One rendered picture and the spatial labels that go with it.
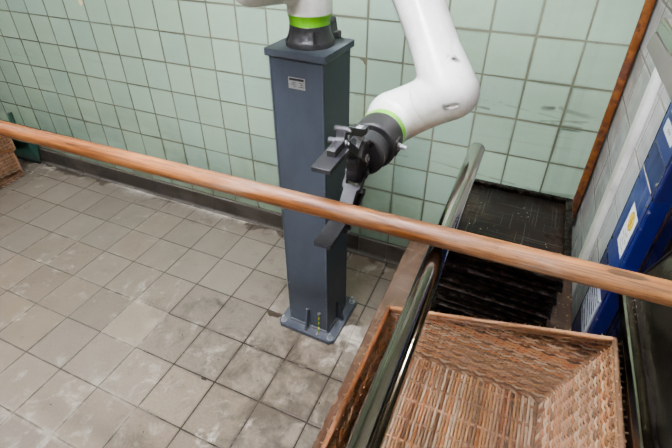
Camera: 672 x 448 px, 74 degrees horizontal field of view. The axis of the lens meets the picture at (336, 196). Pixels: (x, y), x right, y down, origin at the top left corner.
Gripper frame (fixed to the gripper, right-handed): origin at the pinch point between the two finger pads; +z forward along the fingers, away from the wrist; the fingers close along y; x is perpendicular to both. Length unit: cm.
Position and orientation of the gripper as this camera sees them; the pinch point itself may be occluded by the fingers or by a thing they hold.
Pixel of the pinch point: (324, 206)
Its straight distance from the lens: 67.3
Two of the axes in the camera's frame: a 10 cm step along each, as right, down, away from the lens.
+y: 0.0, 8.3, 5.6
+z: -3.9, 5.2, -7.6
